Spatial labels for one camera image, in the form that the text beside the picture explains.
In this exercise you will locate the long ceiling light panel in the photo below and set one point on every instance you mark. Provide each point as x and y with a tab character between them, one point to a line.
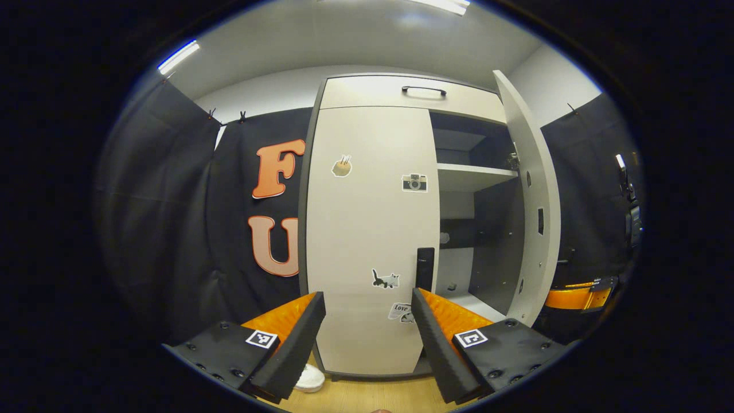
179	56
444	4

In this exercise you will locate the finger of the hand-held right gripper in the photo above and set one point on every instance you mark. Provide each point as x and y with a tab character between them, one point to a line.
573	298

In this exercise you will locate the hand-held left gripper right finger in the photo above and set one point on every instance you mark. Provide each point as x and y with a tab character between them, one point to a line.
436	350

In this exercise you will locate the white double-door shoe cabinet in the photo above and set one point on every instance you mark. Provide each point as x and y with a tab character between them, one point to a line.
373	92

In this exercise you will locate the black backdrop cloth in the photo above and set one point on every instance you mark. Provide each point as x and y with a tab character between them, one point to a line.
585	189
172	229

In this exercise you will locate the white cabinet shelf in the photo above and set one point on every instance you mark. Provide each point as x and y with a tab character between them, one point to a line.
476	305
470	176

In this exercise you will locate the white door with headphones sticker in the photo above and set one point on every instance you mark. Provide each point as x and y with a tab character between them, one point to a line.
536	189

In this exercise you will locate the white door with camera sticker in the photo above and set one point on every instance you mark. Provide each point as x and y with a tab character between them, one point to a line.
367	229

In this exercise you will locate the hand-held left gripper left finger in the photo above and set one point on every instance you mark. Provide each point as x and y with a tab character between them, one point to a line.
298	344

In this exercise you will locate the white shoe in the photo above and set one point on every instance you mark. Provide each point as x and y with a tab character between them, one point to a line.
309	380

